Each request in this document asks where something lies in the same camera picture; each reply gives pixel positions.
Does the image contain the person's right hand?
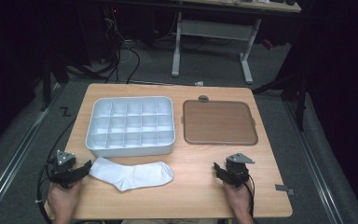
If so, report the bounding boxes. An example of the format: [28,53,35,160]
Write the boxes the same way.
[223,180,254,218]

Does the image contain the bundle of black cables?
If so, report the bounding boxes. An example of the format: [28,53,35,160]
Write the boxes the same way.
[101,7,143,85]

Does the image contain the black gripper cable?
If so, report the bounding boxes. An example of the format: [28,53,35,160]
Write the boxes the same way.
[35,118,77,224]
[244,174,257,219]

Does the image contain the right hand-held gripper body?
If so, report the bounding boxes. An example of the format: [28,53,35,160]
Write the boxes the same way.
[223,152,256,189]

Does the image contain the white divided storage box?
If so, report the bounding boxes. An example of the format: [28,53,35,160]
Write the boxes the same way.
[85,95,177,159]

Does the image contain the small red object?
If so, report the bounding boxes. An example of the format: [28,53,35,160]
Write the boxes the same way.
[261,38,275,50]

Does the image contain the brown tray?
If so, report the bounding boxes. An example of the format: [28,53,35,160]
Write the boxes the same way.
[181,99,259,147]

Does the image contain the grey tape strip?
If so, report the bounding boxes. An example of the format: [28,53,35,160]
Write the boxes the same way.
[274,184,296,197]

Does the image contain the white-legged wooden desk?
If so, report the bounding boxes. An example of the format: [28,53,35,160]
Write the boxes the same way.
[170,0,303,85]

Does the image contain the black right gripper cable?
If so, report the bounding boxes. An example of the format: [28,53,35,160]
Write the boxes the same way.
[244,174,257,219]

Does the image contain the black metal stand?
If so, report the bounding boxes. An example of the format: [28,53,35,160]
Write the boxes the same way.
[251,69,310,133]
[39,54,71,112]

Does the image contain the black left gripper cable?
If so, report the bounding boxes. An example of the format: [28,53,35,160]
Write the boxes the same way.
[35,118,77,224]

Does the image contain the metal floor rail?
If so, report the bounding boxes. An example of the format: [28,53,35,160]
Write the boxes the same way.
[283,100,345,224]
[0,83,62,220]

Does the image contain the person's left hand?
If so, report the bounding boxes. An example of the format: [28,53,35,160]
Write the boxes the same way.
[47,179,84,218]

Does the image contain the white sock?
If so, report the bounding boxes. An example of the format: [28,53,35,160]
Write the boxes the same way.
[88,156,175,192]

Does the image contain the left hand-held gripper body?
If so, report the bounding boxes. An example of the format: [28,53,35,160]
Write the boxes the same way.
[47,149,76,189]

